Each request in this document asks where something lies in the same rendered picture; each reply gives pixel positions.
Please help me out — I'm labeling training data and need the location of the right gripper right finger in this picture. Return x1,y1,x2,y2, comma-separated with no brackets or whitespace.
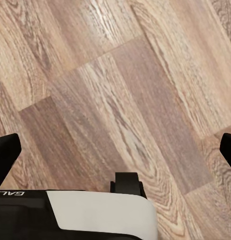
219,133,231,167

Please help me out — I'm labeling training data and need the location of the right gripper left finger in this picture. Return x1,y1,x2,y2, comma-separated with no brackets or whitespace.
0,133,22,186

